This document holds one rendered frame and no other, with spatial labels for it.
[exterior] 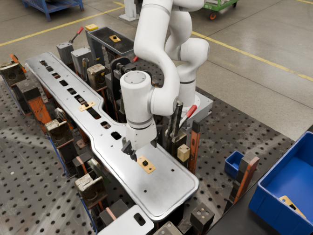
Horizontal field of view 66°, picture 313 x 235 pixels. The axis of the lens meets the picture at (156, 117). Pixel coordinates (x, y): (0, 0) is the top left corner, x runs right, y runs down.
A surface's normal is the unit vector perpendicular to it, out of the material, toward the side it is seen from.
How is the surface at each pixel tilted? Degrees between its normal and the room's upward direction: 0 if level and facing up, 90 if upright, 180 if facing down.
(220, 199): 0
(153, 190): 0
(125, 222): 0
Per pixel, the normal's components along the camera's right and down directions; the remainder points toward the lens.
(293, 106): -0.04, -0.73
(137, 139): 0.53, 0.57
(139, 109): -0.15, 0.73
